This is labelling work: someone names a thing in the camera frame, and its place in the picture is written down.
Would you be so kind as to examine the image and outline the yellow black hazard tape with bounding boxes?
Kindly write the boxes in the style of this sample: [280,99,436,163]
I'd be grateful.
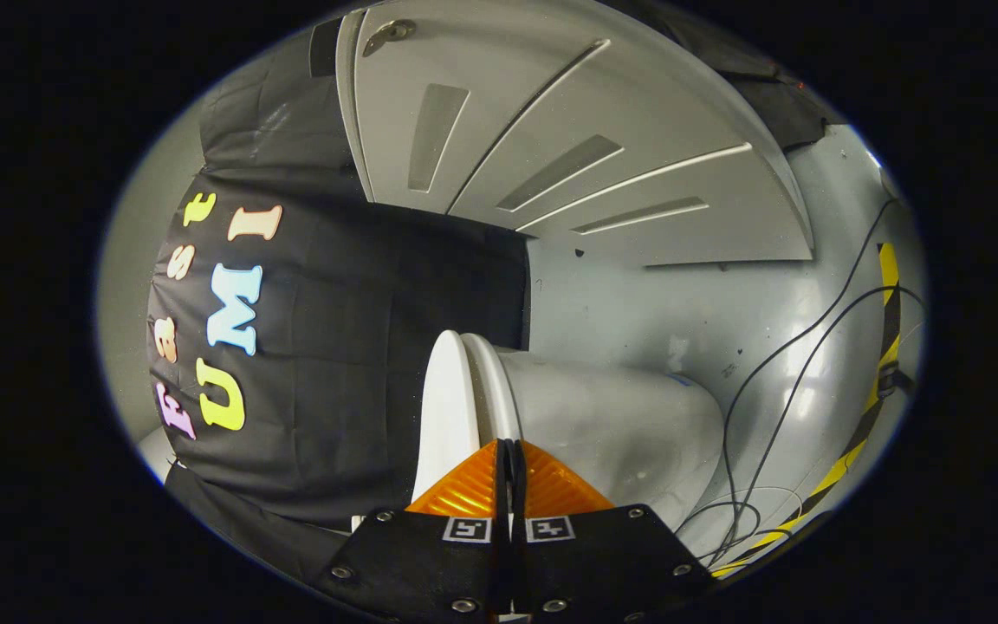
[711,243,903,579]

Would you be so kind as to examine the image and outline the thin black cable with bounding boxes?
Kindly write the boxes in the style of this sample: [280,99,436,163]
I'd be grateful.
[698,284,926,564]
[677,199,903,564]

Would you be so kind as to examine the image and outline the white toilet lid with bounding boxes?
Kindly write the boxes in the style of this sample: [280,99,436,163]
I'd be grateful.
[411,329,484,504]

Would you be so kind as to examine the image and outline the white toilet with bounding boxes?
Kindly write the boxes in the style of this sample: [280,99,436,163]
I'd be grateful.
[462,332,725,531]

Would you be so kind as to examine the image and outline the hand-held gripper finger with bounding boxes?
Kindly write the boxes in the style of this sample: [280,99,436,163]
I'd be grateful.
[313,439,514,624]
[513,439,718,624]

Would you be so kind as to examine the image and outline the white toilet seat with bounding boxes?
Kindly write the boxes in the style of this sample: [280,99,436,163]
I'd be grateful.
[462,334,524,447]

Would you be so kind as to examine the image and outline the black backdrop cloth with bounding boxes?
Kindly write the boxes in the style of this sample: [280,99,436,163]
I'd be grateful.
[148,0,829,569]

